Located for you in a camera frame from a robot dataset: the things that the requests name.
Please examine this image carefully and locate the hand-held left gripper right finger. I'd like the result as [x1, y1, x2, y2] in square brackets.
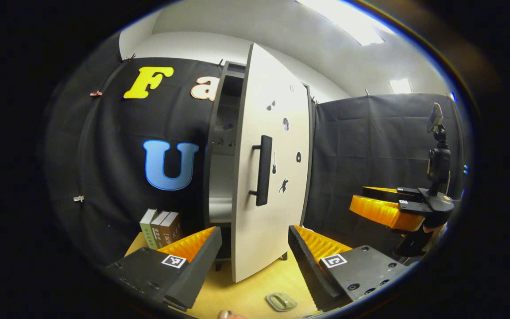
[288, 225, 410, 312]

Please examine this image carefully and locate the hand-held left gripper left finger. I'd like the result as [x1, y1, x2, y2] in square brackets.
[104, 227, 223, 312]

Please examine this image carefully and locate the dark grey cabinet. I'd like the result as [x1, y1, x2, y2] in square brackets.
[203, 61, 315, 272]

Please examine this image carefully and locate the black cabinet door handle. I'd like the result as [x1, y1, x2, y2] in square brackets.
[248, 135, 273, 207]

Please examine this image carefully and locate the black backdrop cloth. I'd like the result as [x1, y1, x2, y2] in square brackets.
[45, 31, 466, 266]

